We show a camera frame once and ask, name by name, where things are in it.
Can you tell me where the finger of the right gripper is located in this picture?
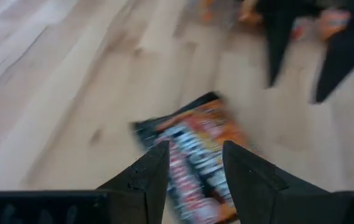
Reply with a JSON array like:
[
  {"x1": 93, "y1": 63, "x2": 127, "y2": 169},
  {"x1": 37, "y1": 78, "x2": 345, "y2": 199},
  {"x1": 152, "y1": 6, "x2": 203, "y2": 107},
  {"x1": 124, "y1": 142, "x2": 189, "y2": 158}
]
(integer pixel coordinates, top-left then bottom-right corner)
[
  {"x1": 261, "y1": 14, "x2": 294, "y2": 88},
  {"x1": 313, "y1": 24, "x2": 354, "y2": 105}
]

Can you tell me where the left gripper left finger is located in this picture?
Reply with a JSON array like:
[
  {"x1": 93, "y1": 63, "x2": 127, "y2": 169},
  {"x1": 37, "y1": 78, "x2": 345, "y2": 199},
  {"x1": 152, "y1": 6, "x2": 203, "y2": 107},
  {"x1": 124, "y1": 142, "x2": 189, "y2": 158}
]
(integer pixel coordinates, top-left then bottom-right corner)
[{"x1": 0, "y1": 140, "x2": 170, "y2": 224}]

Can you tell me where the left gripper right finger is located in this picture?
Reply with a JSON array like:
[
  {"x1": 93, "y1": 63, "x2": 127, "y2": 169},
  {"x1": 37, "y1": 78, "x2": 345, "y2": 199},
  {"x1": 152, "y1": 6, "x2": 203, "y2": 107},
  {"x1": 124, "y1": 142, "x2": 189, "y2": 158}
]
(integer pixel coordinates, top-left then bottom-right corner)
[{"x1": 222, "y1": 140, "x2": 354, "y2": 224}]

